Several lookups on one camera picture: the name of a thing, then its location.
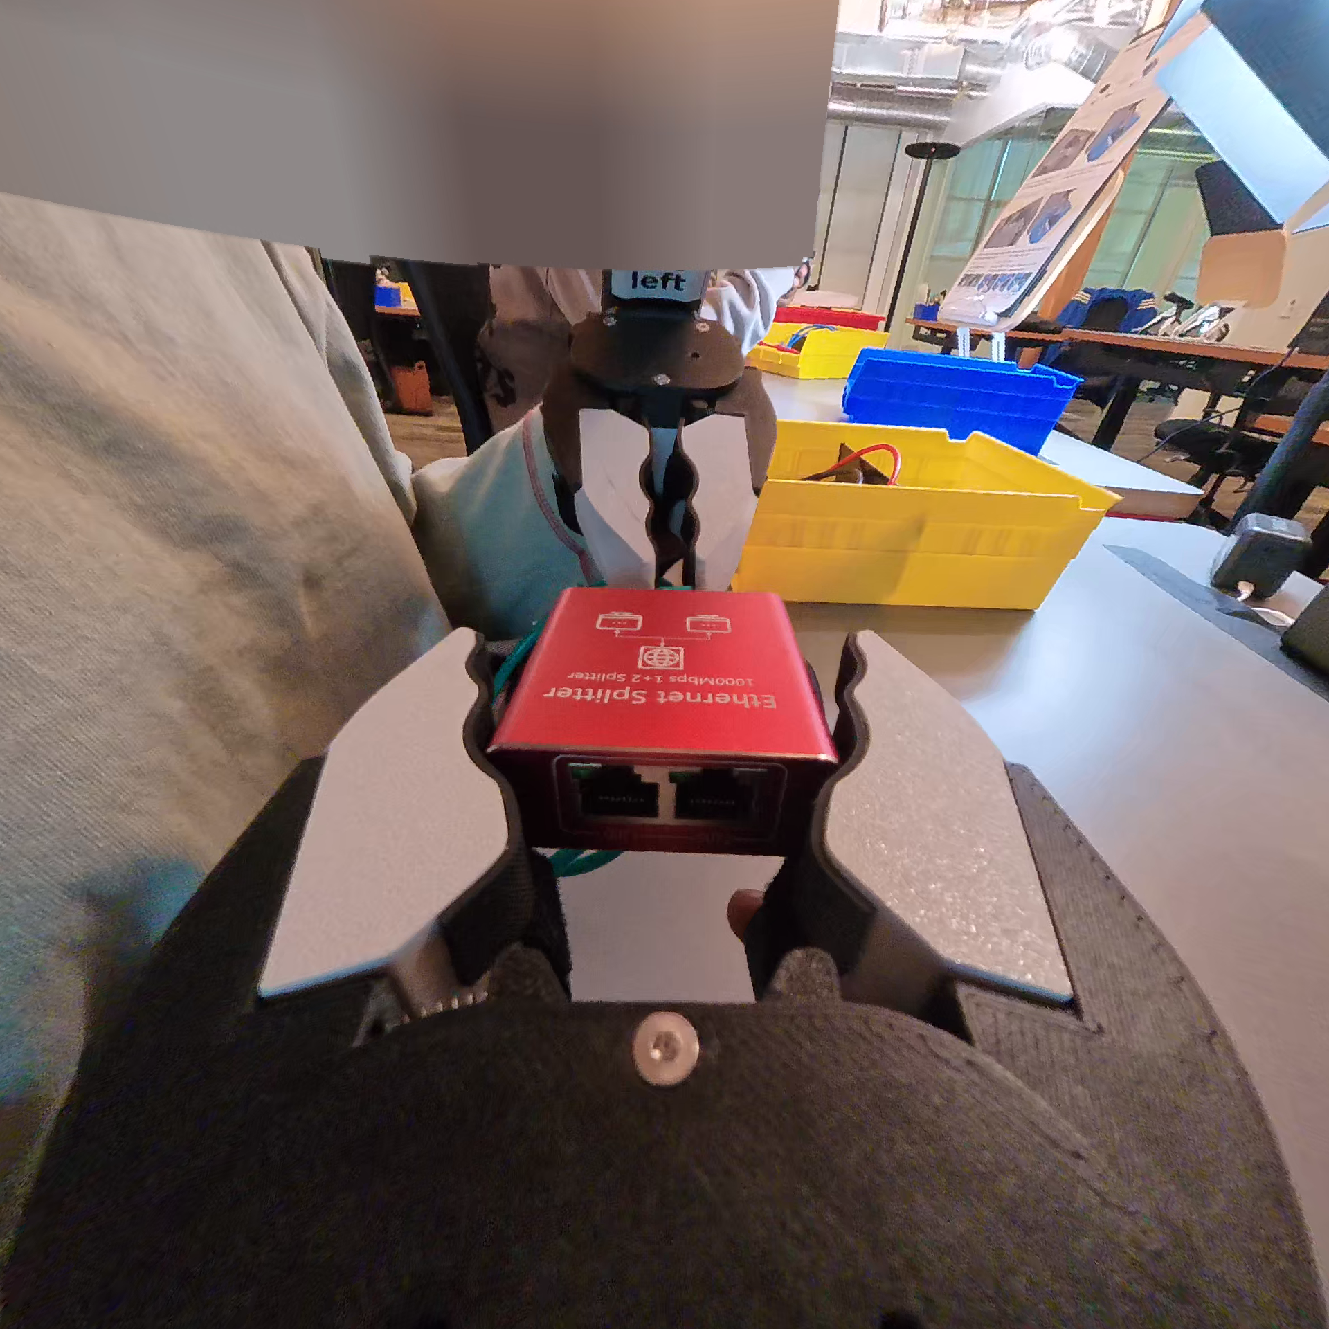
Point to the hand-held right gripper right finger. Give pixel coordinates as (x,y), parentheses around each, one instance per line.
(935,830)

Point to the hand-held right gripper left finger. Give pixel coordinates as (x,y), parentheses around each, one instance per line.
(385,830)

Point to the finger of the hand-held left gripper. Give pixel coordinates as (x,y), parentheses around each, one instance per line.
(613,488)
(722,488)

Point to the red ethernet splitter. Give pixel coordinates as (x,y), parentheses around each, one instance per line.
(665,674)

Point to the yellow plastic bin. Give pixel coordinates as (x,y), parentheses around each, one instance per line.
(915,550)
(821,363)

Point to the blue plastic bin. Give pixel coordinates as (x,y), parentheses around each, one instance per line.
(955,399)

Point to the person's left forearm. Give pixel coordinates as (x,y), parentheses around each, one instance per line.
(489,539)

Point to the wooden top office desk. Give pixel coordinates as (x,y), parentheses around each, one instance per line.
(1143,348)

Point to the person's right hand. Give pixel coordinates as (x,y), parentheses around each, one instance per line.
(746,914)

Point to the red plastic bin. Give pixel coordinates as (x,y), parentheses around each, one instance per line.
(831,314)

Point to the black pole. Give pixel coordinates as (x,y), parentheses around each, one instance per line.
(447,352)

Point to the orange container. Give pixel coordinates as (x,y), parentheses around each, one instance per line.
(413,392)

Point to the black floor lamp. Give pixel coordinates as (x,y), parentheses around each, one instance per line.
(932,151)

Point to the person's beige sweatshirt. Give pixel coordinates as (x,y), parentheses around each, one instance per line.
(156,519)

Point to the black device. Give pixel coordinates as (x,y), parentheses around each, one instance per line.
(1311,639)

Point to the black power adapter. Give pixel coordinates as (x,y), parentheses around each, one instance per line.
(1262,556)

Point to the black office chair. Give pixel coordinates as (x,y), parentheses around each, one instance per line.
(1195,436)

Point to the open cardboard box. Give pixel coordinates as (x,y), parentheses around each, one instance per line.
(1242,265)

